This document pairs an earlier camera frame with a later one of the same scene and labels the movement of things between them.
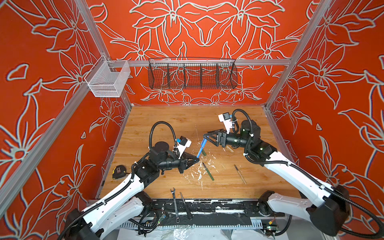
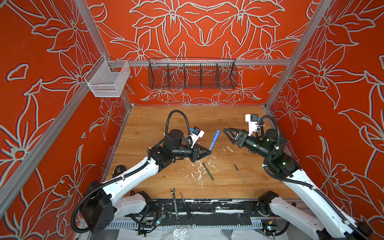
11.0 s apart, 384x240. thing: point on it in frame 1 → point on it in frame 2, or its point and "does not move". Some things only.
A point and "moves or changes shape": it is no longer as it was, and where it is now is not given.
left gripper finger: [192, 160] → [204, 155]
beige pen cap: [229, 148] does not move
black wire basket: [191, 73] does not move
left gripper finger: [191, 159] → [203, 151]
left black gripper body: [171, 164] → [188, 152]
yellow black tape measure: [119, 171] does not move
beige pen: [240, 174] does not move
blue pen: [203, 143] moves or changes shape
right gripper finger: [212, 138] → [229, 136]
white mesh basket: [107, 78] does not move
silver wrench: [177, 219] does not move
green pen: [208, 173] does not move
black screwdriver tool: [186, 209] does not move
